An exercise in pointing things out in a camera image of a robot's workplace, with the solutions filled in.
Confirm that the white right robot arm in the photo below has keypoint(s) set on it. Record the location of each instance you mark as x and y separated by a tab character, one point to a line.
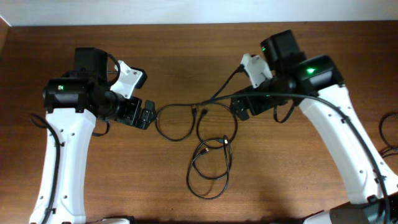
283	73

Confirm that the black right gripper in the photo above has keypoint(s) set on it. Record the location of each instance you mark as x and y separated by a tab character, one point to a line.
247	106

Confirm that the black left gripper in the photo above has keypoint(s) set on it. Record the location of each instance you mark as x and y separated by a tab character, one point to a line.
132	118

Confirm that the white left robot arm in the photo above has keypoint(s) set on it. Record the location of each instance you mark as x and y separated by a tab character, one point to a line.
73	105

